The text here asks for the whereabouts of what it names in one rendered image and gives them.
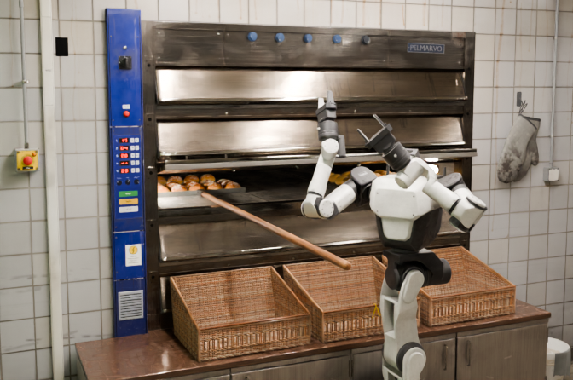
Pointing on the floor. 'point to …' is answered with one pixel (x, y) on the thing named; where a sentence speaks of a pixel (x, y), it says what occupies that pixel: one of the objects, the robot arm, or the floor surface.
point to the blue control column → (121, 89)
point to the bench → (337, 354)
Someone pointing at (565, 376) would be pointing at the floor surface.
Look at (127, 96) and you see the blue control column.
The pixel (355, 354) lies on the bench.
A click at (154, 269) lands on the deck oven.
